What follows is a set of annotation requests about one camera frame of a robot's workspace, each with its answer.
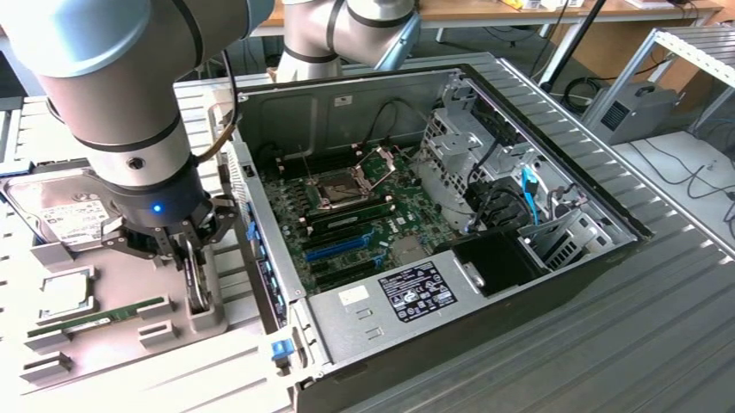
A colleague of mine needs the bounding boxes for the grey wire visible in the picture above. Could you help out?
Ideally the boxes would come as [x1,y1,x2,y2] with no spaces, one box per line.
[541,182,587,225]

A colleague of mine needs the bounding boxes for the green graphics card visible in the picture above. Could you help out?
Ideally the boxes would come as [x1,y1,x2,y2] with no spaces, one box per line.
[180,236,213,315]

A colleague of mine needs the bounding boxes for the wooden desk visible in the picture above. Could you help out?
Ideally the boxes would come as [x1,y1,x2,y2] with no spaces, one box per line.
[244,0,288,39]
[413,0,725,44]

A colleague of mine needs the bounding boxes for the blue disk wire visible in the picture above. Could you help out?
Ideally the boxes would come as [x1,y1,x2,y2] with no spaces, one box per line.
[519,165,544,227]

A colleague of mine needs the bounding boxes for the blue expansion slot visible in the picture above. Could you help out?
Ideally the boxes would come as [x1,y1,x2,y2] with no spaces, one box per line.
[301,234,373,262]

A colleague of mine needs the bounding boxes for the silver CPU chip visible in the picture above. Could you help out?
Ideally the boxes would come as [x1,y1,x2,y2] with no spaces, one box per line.
[37,273,96,322]

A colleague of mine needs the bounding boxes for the green motherboard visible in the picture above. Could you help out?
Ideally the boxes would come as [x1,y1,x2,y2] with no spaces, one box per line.
[255,144,441,296]

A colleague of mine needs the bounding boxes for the black looped wire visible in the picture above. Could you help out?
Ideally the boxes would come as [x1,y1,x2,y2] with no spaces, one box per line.
[367,97,415,150]

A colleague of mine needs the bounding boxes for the aluminium frame rack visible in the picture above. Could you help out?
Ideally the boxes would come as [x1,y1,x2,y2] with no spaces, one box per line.
[581,25,735,143]

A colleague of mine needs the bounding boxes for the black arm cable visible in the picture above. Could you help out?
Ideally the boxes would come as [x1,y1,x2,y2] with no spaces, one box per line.
[193,47,241,165]

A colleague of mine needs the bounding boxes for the silver power supply unit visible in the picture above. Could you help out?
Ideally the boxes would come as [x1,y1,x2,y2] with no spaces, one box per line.
[297,250,489,367]

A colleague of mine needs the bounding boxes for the blue case latch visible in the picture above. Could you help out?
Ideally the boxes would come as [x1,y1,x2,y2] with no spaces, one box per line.
[268,338,295,361]

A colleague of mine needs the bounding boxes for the blue disk carrier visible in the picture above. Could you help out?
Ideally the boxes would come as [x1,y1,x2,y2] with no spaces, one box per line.
[0,159,37,178]

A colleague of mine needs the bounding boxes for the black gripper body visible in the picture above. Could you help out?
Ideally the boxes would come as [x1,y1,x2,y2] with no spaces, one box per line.
[105,171,216,231]

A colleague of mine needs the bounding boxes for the silver perforated disk bay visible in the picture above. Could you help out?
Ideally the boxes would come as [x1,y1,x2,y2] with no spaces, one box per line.
[516,201,631,272]
[421,75,489,190]

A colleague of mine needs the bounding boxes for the black plastic duct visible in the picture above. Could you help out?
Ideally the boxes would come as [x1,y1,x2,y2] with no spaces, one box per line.
[449,230,552,299]

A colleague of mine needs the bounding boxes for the black stand pole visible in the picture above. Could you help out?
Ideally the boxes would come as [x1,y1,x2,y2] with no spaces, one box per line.
[537,0,611,94]

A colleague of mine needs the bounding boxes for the metal socket cover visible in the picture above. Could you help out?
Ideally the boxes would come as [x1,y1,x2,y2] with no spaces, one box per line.
[348,145,399,190]

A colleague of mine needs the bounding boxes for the CPU socket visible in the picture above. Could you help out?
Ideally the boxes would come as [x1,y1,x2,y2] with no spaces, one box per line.
[307,170,368,212]

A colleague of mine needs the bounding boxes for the green RAM stick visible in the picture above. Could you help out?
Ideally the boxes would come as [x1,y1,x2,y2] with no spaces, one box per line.
[307,208,392,237]
[25,299,165,339]

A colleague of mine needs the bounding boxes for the black wire bundle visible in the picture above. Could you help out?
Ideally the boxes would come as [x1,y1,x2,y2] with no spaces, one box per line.
[464,137,532,236]

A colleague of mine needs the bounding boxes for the silver hard disk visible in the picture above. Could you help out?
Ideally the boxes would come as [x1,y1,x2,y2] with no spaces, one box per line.
[1,168,120,254]

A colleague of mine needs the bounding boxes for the grey metal box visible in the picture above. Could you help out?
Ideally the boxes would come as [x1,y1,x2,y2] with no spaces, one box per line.
[599,81,680,146]

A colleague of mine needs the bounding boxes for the white side table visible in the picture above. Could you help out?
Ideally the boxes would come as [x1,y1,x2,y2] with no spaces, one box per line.
[611,128,735,263]

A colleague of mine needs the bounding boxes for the black open PC case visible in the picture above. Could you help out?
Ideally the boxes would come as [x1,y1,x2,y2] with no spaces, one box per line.
[205,63,656,413]

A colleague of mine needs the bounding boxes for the black expansion slot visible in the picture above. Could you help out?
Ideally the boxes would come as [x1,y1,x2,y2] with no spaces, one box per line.
[301,225,372,253]
[312,259,377,281]
[316,269,384,292]

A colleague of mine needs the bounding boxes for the coiled cable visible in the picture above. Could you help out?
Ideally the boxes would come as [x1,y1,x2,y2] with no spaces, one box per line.
[564,76,603,108]

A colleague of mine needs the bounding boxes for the grey parts rack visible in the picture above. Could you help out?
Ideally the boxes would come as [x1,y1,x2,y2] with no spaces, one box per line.
[20,231,232,385]

